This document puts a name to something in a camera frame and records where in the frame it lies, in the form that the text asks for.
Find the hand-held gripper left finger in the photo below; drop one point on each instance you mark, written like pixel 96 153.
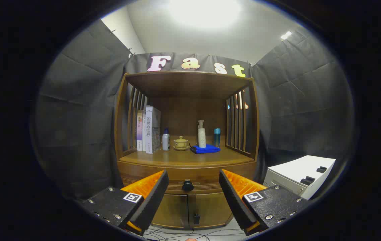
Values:
pixel 153 197

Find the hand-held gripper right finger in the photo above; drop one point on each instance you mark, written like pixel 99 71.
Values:
pixel 233 201

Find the wooden drawer with black knob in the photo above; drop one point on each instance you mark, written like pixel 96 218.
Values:
pixel 197 175

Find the wooden cabinet door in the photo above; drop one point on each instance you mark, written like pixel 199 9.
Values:
pixel 173 211
pixel 210 209

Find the wooden countertop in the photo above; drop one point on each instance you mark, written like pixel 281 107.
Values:
pixel 183 157

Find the wooden cabinet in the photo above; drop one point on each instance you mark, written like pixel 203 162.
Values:
pixel 190 90

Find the white bottle with blue cap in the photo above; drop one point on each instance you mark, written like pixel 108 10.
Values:
pixel 166 142

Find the blue folded cloth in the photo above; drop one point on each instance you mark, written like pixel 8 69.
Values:
pixel 205 149

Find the yellow lidded teacup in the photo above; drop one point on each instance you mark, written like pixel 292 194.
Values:
pixel 180 143

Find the thin white book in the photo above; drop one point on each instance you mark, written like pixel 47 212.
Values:
pixel 144 134

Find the large white book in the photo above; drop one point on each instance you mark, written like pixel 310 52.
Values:
pixel 152 130

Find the purple book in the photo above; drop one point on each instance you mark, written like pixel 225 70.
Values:
pixel 139 130

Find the white pump bottle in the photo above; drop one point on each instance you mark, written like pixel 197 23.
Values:
pixel 202 139

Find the white storage unit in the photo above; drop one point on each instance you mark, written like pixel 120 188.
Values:
pixel 297 170

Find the small ceiling light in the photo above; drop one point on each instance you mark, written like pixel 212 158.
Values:
pixel 286 35

